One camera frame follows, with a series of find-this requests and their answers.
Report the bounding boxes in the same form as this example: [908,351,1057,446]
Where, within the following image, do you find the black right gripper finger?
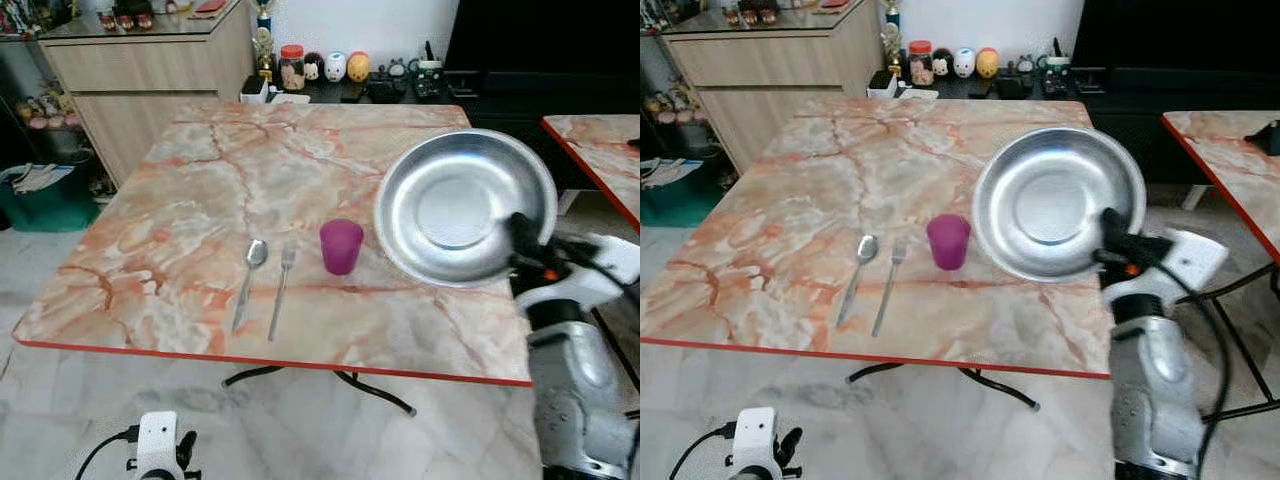
[507,211,547,265]
[1097,206,1133,253]

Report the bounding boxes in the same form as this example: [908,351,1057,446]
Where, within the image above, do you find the round steel plate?
[373,127,559,290]
[971,126,1148,285]

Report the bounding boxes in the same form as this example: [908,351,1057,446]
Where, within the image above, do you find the green crate with clothes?
[640,157,714,227]
[0,163,102,234]

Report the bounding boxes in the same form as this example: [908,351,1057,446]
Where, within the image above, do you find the purple plastic cup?
[318,218,366,277]
[925,213,973,273]

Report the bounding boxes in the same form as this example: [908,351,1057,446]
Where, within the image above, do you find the black television cabinet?
[1069,0,1280,187]
[444,0,641,192]

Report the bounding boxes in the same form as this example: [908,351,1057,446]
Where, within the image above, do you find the steel spoon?
[230,238,270,335]
[835,234,881,330]

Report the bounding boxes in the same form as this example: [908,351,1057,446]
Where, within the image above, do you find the steel fork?
[870,239,908,339]
[266,242,299,344]

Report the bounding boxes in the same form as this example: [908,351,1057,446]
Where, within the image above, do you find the red lidded glass jar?
[907,39,935,88]
[279,44,307,94]

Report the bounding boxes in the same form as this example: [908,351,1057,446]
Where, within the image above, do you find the white tissue box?
[240,78,312,107]
[867,72,940,101]

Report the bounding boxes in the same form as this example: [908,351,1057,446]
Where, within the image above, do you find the light wood cabinet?
[659,0,883,173]
[37,0,257,188]

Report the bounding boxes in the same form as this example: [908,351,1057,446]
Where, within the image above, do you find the gold trophy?
[253,0,278,83]
[881,0,905,80]

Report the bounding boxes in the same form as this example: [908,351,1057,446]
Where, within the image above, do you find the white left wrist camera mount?
[136,410,180,480]
[731,406,779,480]

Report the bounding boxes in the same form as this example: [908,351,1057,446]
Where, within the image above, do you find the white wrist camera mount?
[1104,227,1230,303]
[731,406,779,480]
[136,410,180,480]
[514,232,641,313]

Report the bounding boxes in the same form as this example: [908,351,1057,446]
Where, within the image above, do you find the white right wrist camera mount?
[514,232,641,313]
[1104,227,1230,303]

